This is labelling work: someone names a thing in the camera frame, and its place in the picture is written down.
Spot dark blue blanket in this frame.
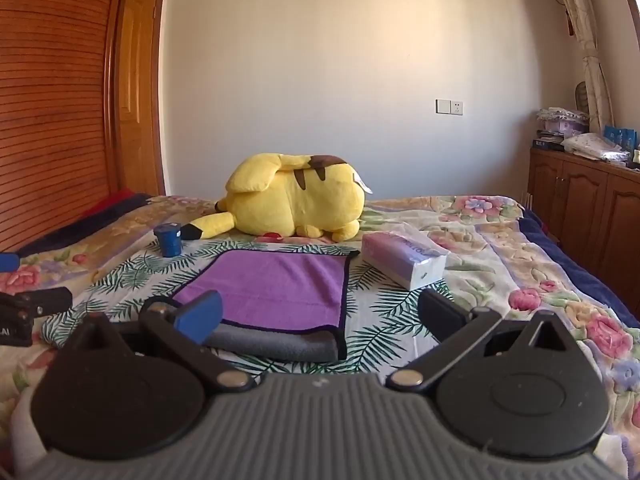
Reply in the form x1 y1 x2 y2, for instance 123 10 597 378
519 207 640 323

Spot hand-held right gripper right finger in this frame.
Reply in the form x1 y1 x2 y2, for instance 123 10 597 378
385 288 597 391

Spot slatted wooden wardrobe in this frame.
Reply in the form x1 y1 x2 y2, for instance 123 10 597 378
0 0 135 254

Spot patterned beige curtain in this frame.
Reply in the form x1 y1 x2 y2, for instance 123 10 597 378
547 0 616 134

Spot purple grey towel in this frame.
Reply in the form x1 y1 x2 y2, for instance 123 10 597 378
145 249 362 362

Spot wooden cabinet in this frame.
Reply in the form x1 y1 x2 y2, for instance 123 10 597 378
527 147 640 322

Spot yellow plush toy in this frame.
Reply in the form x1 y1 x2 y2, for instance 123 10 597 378
180 152 374 242

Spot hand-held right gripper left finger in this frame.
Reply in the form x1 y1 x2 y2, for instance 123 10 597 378
56 290 259 394

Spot blue plastic cup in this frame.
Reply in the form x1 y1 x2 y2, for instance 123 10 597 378
153 223 183 258

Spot dark flat box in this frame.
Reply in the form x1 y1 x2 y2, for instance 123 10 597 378
531 131 567 152

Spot blue boxes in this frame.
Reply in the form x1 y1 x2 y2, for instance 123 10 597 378
602 125 639 154

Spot stack of folded cloths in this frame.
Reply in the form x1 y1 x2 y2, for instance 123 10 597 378
536 107 592 137

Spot electric fan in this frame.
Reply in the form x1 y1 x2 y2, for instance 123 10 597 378
574 81 594 112

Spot wooden door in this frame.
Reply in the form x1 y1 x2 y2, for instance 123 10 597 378
116 0 167 197

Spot purple white tissue pack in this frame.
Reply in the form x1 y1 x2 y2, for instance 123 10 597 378
360 232 448 292

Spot red blanket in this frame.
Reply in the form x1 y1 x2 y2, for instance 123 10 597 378
82 188 138 217

